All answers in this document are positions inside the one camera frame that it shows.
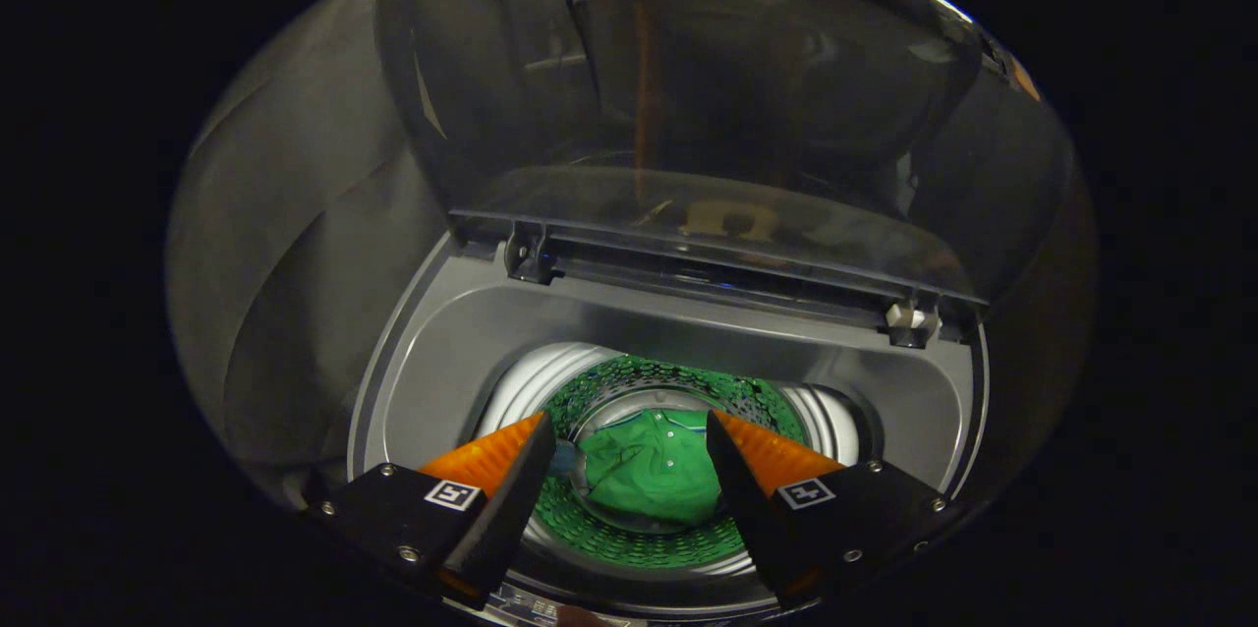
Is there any green polo shirt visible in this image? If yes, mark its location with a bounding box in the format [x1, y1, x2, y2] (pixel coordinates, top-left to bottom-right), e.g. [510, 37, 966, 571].
[575, 408, 728, 527]

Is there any dark washing machine lid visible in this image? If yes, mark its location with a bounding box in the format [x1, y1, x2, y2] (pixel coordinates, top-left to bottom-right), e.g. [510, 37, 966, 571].
[373, 0, 1043, 348]

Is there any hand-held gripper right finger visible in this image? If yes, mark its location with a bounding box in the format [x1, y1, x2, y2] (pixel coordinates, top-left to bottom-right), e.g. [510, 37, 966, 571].
[706, 409, 969, 608]

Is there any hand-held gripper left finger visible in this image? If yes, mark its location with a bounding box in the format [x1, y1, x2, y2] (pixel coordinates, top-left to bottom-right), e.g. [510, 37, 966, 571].
[305, 411, 557, 610]

